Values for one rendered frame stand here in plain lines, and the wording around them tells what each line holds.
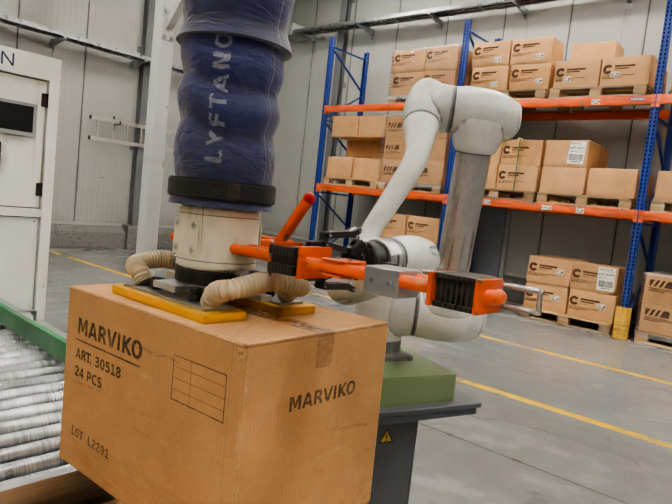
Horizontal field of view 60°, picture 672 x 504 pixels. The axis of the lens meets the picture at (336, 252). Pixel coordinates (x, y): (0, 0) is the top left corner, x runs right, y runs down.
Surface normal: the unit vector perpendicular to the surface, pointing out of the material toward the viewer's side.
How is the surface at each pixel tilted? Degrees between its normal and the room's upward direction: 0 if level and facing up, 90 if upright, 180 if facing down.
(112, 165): 90
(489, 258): 90
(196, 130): 73
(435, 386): 90
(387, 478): 90
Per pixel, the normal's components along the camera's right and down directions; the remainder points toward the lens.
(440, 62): -0.67, -0.01
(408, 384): 0.48, 0.13
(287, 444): 0.77, 0.12
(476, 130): -0.16, 0.35
